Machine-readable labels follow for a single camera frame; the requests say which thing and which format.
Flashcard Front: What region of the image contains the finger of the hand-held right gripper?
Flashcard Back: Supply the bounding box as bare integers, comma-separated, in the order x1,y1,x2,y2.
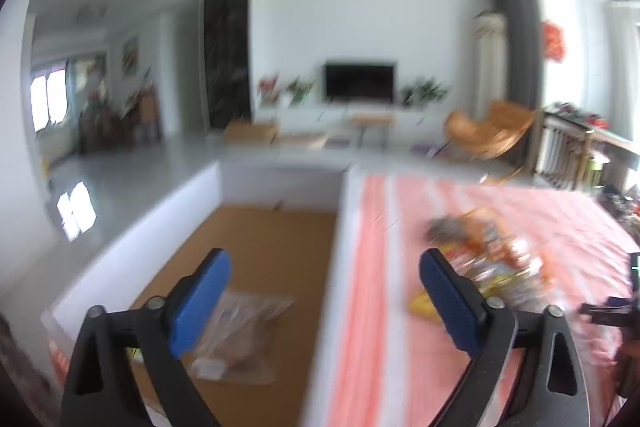
577,298,640,328

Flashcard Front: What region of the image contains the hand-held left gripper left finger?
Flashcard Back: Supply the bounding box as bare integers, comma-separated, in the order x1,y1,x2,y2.
60,248,232,427

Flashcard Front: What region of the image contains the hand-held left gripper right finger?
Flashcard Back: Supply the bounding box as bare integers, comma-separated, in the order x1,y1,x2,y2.
419,248,591,427

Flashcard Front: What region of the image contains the pile of snack packets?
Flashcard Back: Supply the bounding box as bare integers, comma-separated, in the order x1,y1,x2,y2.
407,207,556,323

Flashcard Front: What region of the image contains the white cardboard box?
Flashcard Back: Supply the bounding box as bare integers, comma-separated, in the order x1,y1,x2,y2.
42,159,361,427

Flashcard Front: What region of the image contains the clear plastic bag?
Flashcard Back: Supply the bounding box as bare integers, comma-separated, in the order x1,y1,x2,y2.
190,289,296,385

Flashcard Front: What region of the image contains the orange striped blanket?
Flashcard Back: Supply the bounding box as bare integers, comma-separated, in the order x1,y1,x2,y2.
300,172,640,427

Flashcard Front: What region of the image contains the orange lounge chair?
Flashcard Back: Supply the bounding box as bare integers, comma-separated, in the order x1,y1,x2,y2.
444,101,536,162

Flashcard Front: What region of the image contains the brown cardboard box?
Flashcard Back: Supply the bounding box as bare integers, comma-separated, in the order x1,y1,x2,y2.
223,119,278,142

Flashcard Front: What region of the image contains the wooden stool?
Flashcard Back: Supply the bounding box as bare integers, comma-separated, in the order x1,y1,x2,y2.
350,113,396,148

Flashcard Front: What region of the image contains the large green potted plant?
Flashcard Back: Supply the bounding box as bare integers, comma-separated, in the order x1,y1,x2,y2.
400,78,448,106

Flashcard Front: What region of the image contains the white television cabinet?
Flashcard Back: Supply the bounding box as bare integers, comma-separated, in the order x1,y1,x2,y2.
252,99,451,142

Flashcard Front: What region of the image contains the red flower plant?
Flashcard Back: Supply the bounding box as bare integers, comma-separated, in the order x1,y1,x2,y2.
257,74,281,105

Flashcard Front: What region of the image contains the black television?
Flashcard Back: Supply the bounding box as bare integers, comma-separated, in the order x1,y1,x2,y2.
325,63,396,102

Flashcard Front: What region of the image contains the dark display cabinet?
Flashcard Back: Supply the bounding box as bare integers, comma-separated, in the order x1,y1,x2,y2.
202,0,252,129

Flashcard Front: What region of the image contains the white standing air conditioner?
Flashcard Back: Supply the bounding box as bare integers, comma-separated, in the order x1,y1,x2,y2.
474,11,508,108

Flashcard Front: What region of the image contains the grey curtain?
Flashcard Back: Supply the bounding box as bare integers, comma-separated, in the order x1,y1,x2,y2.
495,0,543,110

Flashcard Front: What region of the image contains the red wall decoration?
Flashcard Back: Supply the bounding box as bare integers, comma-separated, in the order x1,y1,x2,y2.
542,21,566,62

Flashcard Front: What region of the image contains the framed wall painting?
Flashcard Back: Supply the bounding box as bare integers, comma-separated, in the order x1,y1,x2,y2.
121,37,140,76

